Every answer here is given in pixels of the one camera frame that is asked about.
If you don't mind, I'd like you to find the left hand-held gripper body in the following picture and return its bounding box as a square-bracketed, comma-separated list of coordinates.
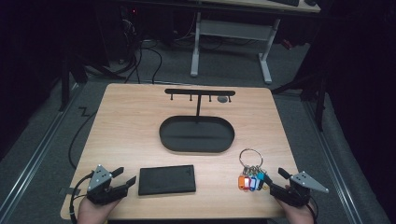
[86, 164, 129, 205]

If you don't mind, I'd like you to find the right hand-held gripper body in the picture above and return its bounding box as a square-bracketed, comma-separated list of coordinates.
[269, 171, 330, 208]

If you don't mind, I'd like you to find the key ring with coloured tags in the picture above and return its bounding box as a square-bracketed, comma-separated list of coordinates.
[237, 147, 273, 193]

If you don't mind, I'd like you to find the black rectangular box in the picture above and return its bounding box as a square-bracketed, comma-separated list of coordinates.
[137, 164, 197, 196]

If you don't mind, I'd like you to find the black key rack with tray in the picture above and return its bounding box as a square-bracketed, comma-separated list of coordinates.
[159, 88, 236, 154]

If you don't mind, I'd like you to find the person's right hand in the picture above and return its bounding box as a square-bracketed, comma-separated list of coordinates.
[275, 184, 316, 224]

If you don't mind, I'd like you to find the person's left hand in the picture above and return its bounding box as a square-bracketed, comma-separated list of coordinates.
[77, 195, 123, 224]

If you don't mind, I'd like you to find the dark tape piece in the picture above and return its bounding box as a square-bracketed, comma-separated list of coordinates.
[58, 187, 82, 197]

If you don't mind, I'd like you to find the black metal stand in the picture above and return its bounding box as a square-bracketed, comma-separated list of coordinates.
[272, 68, 329, 133]
[58, 52, 90, 113]

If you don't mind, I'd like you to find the small red object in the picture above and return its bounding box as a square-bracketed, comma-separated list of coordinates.
[280, 38, 294, 51]

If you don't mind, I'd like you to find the black keyboard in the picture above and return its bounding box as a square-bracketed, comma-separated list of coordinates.
[269, 0, 301, 7]

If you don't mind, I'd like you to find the right hand-held gripper cable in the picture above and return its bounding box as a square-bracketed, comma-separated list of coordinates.
[306, 195, 319, 224]

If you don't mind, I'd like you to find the hand-held gripper cable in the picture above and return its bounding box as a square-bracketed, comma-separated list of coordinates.
[306, 195, 319, 224]
[68, 172, 94, 224]

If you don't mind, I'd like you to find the metal floor rail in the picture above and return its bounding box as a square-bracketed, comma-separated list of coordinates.
[0, 83, 81, 218]
[303, 101, 363, 224]

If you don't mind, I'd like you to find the left hand-held gripper cable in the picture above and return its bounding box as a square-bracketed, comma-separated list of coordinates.
[68, 172, 94, 224]

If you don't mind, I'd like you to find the thin black floor cable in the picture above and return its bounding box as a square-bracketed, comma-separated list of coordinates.
[68, 106, 98, 170]

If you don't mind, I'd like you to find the bundle of black cables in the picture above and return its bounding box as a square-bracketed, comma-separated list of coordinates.
[83, 18, 163, 85]

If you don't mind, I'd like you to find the white desk frame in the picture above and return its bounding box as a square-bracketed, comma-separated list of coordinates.
[186, 0, 321, 85]

